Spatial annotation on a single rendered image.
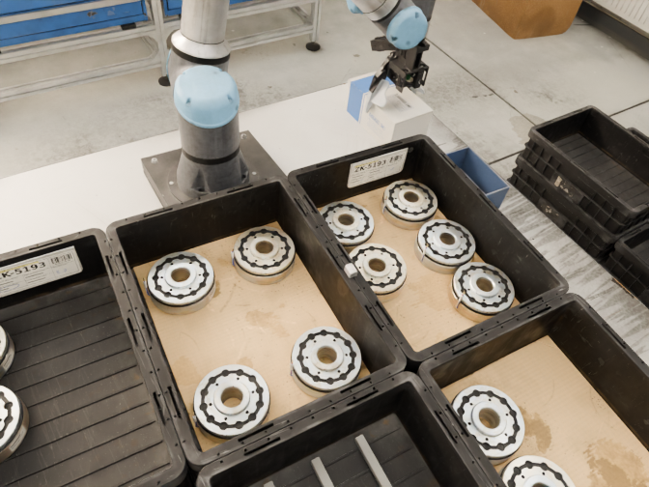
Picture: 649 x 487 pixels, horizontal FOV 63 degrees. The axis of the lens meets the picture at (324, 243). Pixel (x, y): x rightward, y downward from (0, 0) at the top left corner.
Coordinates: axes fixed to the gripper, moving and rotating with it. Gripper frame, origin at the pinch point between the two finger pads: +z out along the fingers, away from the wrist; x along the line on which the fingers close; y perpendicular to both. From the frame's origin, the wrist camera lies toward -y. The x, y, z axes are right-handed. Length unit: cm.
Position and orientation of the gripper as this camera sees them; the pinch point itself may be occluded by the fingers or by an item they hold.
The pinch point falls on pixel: (387, 103)
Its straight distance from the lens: 141.1
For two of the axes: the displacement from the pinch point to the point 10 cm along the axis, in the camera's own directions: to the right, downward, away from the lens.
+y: 5.3, 6.8, -5.0
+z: -0.9, 6.4, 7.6
